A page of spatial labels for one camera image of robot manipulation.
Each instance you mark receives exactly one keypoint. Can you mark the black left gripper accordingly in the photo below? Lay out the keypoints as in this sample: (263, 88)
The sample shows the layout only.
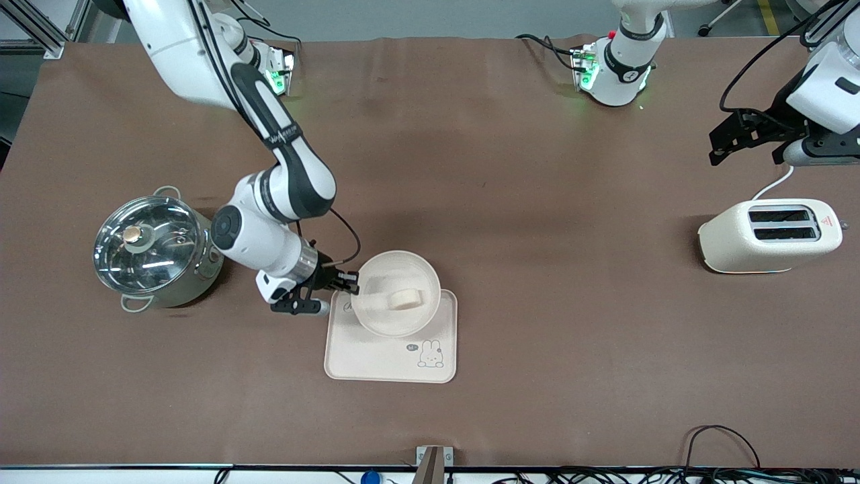
(777, 118)

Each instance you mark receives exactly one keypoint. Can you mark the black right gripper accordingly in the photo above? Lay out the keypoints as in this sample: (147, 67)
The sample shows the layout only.
(325, 270)

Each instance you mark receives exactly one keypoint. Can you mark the cream round bowl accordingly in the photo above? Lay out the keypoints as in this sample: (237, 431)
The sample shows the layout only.
(386, 316)

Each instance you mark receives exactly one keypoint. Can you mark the small white bun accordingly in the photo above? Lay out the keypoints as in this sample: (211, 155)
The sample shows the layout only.
(408, 300)

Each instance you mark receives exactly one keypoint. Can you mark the cream rabbit print tray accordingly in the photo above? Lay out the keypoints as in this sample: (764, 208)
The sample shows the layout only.
(376, 359)

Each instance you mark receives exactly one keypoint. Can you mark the cream two-slot toaster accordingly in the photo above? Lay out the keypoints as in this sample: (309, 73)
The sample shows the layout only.
(732, 242)

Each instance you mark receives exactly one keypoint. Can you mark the office chair leg with wheel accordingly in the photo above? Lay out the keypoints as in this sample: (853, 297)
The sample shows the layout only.
(705, 30)

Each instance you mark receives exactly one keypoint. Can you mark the pale green electric pot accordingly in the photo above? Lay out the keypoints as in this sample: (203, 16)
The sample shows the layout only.
(195, 275)

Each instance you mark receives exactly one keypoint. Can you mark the glass pot lid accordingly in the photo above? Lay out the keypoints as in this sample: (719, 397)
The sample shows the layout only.
(154, 262)

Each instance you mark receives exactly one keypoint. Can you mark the small blue round object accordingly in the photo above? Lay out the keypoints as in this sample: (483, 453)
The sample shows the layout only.
(370, 478)

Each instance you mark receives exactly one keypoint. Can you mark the brown table cover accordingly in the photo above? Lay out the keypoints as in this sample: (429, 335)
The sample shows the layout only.
(537, 376)

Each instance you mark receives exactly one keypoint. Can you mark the metal table edge bracket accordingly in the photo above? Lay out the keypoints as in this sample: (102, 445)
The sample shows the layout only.
(433, 460)

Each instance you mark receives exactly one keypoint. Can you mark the aluminium frame profile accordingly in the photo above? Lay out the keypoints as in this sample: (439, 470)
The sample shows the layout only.
(40, 37)

